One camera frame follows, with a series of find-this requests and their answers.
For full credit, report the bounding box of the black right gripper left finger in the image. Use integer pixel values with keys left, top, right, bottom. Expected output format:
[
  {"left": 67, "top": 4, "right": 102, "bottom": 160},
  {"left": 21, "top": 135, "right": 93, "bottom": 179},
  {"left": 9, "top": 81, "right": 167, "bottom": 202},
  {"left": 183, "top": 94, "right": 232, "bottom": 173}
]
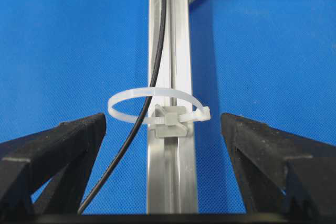
[{"left": 1, "top": 113, "right": 106, "bottom": 215}]

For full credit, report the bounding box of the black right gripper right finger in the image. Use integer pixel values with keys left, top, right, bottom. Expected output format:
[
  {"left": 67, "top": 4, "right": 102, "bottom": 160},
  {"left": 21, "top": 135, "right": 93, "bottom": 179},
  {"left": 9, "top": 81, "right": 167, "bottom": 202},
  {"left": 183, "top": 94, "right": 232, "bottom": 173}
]
[{"left": 221, "top": 113, "right": 335, "bottom": 215}]

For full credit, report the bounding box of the black usb cable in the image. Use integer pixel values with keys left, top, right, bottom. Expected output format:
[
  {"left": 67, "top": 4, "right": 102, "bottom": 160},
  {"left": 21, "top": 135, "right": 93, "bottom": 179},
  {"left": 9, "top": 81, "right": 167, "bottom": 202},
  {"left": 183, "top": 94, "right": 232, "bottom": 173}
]
[{"left": 77, "top": 0, "right": 169, "bottom": 215}]

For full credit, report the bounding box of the white zip tie loop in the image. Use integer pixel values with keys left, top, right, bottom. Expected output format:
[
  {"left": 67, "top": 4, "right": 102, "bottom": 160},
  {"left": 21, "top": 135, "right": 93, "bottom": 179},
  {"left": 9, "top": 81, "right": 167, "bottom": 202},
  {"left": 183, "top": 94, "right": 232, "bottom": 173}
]
[{"left": 108, "top": 87, "right": 211, "bottom": 125}]

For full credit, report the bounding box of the grey zip tie mount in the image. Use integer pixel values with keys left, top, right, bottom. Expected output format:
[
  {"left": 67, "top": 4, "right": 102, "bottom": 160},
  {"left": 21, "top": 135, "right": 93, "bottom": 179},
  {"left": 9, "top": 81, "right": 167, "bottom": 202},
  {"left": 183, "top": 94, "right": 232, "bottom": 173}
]
[{"left": 153, "top": 104, "right": 188, "bottom": 138}]

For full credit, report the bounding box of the aluminium extrusion frame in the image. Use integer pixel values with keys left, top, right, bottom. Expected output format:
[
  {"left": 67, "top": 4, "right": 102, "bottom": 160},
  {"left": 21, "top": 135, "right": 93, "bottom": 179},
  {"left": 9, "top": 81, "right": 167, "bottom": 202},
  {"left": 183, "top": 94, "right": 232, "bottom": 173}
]
[{"left": 145, "top": 0, "right": 336, "bottom": 215}]

